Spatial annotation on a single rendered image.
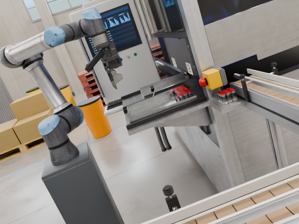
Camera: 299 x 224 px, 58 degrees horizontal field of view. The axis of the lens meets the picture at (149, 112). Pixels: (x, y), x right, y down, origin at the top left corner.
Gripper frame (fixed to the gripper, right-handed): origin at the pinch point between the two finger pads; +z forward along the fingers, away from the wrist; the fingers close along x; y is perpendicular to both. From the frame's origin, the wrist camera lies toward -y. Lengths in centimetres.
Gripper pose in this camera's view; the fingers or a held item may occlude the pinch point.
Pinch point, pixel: (114, 87)
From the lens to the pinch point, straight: 129.1
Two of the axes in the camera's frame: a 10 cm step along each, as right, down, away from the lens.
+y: 9.4, -3.5, 0.4
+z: 3.3, 9.0, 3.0
